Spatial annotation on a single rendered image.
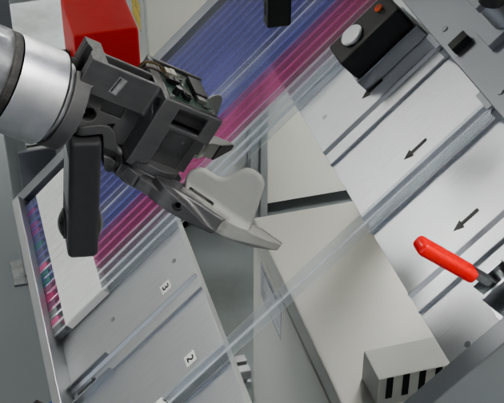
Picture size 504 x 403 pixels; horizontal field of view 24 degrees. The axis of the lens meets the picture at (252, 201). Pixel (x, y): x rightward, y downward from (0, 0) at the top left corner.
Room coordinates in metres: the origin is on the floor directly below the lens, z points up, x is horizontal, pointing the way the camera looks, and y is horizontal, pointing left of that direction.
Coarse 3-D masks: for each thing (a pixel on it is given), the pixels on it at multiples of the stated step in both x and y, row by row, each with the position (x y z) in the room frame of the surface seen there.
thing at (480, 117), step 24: (480, 120) 0.85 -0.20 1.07; (456, 144) 0.84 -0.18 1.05; (432, 168) 0.84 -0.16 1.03; (408, 192) 0.83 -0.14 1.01; (360, 216) 0.83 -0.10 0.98; (384, 216) 0.82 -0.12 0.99; (336, 240) 0.82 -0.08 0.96; (312, 264) 0.81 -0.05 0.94; (288, 288) 0.81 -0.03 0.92; (264, 312) 0.80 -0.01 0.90; (240, 336) 0.79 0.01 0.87; (216, 360) 0.78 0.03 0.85; (192, 384) 0.78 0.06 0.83
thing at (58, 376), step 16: (16, 208) 1.18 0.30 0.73; (16, 224) 1.15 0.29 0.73; (32, 240) 1.12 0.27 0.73; (32, 256) 1.08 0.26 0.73; (32, 272) 1.05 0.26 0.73; (32, 288) 1.02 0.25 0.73; (32, 304) 1.00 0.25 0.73; (48, 320) 0.97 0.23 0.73; (48, 336) 0.94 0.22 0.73; (48, 352) 0.92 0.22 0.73; (48, 368) 0.89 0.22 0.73; (64, 368) 0.90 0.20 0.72; (48, 384) 0.87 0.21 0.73; (64, 384) 0.87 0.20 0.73; (64, 400) 0.85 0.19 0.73
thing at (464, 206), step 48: (432, 48) 0.97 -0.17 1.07; (336, 96) 1.01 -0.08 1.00; (384, 96) 0.96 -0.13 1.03; (432, 96) 0.92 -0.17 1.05; (336, 144) 0.94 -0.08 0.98; (384, 144) 0.91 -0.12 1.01; (432, 144) 0.87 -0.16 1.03; (480, 144) 0.83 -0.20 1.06; (384, 192) 0.85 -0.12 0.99; (432, 192) 0.82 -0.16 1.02; (480, 192) 0.79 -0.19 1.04; (384, 240) 0.80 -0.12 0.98; (432, 240) 0.77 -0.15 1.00; (480, 240) 0.74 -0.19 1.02; (432, 288) 0.73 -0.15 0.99; (480, 336) 0.66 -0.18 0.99
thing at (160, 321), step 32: (160, 256) 0.97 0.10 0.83; (192, 256) 0.94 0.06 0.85; (128, 288) 0.95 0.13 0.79; (160, 288) 0.92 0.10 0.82; (192, 288) 0.90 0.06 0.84; (96, 320) 0.94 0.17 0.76; (128, 320) 0.91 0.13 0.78; (160, 320) 0.88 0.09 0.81; (192, 320) 0.86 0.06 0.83; (64, 352) 0.93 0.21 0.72; (96, 352) 0.90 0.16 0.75; (128, 352) 0.87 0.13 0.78; (160, 352) 0.85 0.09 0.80; (192, 352) 0.82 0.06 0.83; (96, 384) 0.85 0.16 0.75; (128, 384) 0.83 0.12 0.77; (160, 384) 0.81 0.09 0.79; (224, 384) 0.76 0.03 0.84
